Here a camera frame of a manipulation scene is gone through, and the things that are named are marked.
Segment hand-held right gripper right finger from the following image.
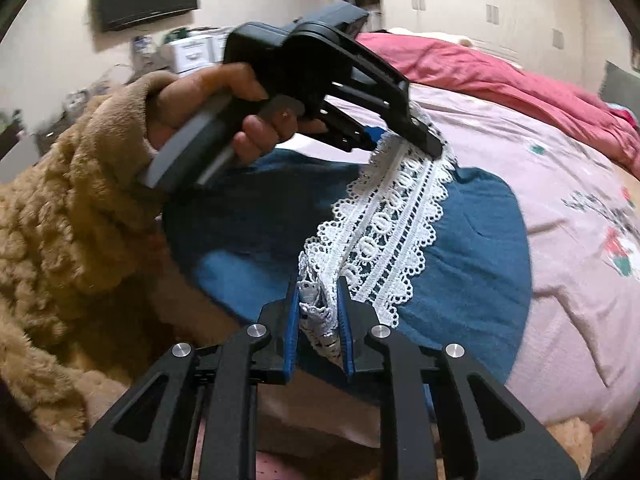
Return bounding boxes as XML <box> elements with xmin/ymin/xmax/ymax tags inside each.
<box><xmin>335</xmin><ymin>278</ymin><xmax>582</xmax><ymax>480</ymax></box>

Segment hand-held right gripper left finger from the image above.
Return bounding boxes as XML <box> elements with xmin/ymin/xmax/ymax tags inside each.
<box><xmin>55</xmin><ymin>280</ymin><xmax>302</xmax><ymax>480</ymax></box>

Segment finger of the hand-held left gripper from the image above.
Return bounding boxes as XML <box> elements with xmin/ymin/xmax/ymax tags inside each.
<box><xmin>384</xmin><ymin>94</ymin><xmax>444</xmax><ymax>159</ymax></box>
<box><xmin>320</xmin><ymin>109</ymin><xmax>387</xmax><ymax>153</ymax></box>

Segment blue pants with lace trim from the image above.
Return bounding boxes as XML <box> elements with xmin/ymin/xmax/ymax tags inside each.
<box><xmin>164</xmin><ymin>105</ymin><xmax>534</xmax><ymax>386</ymax></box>

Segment person's left hand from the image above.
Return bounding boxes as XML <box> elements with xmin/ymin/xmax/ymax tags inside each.
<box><xmin>145</xmin><ymin>61</ymin><xmax>332</xmax><ymax>166</ymax></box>

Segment red comforter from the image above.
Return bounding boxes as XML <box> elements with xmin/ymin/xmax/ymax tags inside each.
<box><xmin>357</xmin><ymin>30</ymin><xmax>640</xmax><ymax>181</ymax></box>

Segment white pillow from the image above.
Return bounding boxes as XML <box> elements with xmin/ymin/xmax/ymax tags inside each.
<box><xmin>387</xmin><ymin>27</ymin><xmax>476</xmax><ymax>47</ymax></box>

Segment white drawer unit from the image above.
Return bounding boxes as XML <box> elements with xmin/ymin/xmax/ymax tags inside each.
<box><xmin>162</xmin><ymin>27</ymin><xmax>238</xmax><ymax>75</ymax></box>

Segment pink printed bed sheet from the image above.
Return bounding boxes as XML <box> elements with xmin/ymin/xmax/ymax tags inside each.
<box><xmin>280</xmin><ymin>82</ymin><xmax>640</xmax><ymax>441</ymax></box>

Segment magenta cloth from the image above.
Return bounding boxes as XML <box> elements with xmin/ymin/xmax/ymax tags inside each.
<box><xmin>606</xmin><ymin>101</ymin><xmax>640</xmax><ymax>127</ymax></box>

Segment grey padded headboard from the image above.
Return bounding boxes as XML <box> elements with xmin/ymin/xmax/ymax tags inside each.
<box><xmin>599</xmin><ymin>60</ymin><xmax>640</xmax><ymax>112</ymax></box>

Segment tan fuzzy robe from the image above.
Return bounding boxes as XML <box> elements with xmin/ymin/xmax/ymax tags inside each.
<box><xmin>0</xmin><ymin>305</ymin><xmax>597</xmax><ymax>480</ymax></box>

